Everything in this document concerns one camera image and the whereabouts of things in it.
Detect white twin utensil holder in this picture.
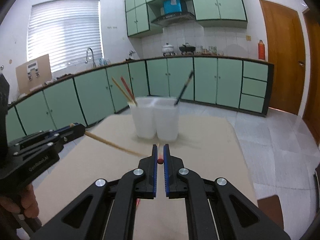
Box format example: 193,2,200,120
129,96,180,142

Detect brown wooden door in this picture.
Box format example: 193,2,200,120
303,9,319,146
259,0,305,115

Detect green upper kitchen cabinets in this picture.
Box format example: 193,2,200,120
125,0,248,37

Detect orange thermos bottle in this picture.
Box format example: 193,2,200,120
258,40,265,61

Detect blue box on shelf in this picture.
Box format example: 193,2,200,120
163,0,186,14

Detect white window blind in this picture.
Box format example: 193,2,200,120
27,0,104,72

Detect person's left hand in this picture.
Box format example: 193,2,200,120
1,184,40,218

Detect chrome sink faucet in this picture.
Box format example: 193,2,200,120
85,47,96,68

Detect green kitchen cabinets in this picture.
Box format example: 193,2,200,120
125,0,248,37
6,56,274,141

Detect white cooking pot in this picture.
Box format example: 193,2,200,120
162,43,175,56

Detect green lower kitchen cabinets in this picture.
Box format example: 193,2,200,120
6,56,274,141

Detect plain bamboo chopstick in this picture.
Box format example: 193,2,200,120
80,129,147,157
112,77,134,103

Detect black wok on stove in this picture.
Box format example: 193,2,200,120
179,43,196,55

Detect brown chopstick in holder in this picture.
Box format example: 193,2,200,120
120,76,138,106

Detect red-handled patterned chopstick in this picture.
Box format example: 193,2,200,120
136,143,164,207

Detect black chopstick in holder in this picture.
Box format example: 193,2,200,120
174,70,194,106

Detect cardboard box on counter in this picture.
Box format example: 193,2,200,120
16,54,52,94

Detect beige table cloth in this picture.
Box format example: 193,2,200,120
35,115,257,239

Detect black range hood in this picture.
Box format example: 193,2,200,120
151,11,196,27

